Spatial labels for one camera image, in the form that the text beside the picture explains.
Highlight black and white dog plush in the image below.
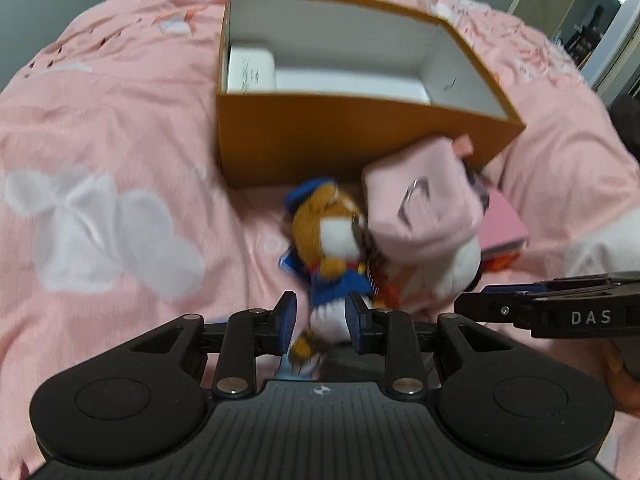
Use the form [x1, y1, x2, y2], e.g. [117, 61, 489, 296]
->
[430, 237, 483, 301]

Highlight pink blanket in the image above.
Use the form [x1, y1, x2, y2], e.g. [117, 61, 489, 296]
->
[0, 0, 640, 480]

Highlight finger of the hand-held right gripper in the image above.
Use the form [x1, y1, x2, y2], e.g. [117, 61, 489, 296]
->
[454, 291, 536, 331]
[477, 271, 640, 297]

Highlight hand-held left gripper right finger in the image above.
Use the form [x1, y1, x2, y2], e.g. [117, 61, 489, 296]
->
[348, 292, 523, 397]

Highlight orange cardboard box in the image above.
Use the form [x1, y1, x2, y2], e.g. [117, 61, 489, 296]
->
[216, 0, 527, 191]

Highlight white box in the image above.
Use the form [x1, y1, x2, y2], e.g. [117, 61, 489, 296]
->
[226, 44, 278, 95]

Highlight orange toy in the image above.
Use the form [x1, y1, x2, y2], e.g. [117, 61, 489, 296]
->
[484, 252, 521, 273]

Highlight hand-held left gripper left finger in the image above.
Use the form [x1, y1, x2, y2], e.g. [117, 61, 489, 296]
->
[117, 291, 299, 399]

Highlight person's right hand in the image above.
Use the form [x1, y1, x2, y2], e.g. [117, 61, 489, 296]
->
[602, 337, 640, 411]

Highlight red panda plush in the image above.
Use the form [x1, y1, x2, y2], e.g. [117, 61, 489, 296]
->
[278, 177, 377, 380]

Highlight red white patterned packet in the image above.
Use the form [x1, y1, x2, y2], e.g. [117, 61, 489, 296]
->
[367, 255, 436, 313]

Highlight pink pouch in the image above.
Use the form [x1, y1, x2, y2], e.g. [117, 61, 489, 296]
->
[361, 135, 485, 263]

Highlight pink notebook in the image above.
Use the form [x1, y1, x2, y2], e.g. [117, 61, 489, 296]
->
[477, 180, 530, 261]

